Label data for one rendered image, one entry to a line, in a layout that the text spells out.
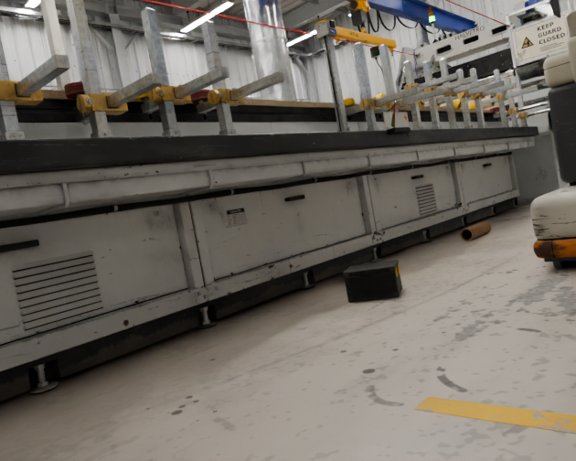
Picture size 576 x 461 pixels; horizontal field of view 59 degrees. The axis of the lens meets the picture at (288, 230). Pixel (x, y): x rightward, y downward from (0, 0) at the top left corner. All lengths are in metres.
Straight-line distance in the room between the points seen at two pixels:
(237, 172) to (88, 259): 0.60
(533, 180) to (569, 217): 3.39
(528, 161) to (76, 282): 4.47
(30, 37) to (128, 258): 8.35
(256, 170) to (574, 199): 1.14
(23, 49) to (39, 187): 8.42
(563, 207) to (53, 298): 1.73
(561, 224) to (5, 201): 1.77
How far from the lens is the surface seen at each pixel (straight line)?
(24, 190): 1.50
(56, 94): 1.82
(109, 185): 1.61
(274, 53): 7.13
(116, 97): 1.59
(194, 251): 1.99
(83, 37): 1.68
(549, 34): 5.29
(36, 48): 10.00
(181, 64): 11.54
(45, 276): 1.74
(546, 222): 2.07
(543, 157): 5.39
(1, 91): 1.51
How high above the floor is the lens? 0.42
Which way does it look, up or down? 3 degrees down
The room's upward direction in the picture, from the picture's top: 10 degrees counter-clockwise
